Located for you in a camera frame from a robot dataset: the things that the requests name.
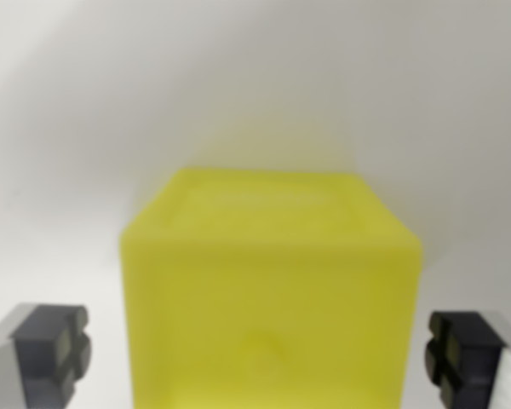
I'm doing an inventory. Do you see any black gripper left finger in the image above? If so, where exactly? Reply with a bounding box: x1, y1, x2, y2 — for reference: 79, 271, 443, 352
0, 302, 93, 409

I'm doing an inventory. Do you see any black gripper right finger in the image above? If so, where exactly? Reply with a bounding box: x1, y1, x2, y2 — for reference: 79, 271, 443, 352
423, 310, 511, 409

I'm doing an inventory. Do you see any yellow cube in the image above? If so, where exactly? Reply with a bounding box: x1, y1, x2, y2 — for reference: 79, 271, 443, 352
118, 166, 423, 409

